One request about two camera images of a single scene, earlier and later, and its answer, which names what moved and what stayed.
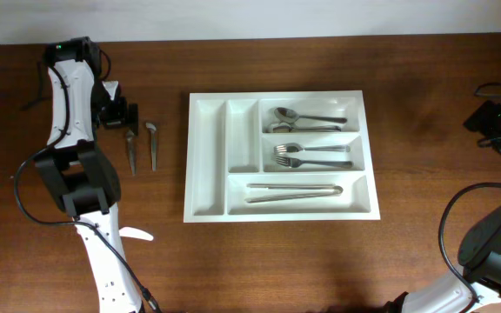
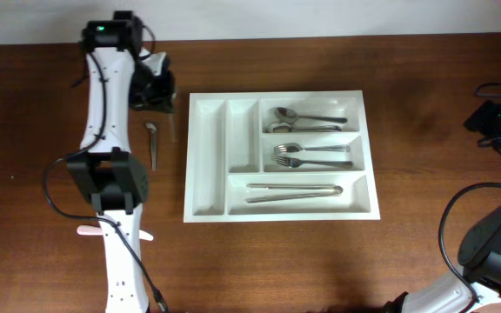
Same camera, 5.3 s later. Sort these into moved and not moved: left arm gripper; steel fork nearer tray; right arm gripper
Moved: left arm gripper
Not moved: steel fork nearer tray; right arm gripper
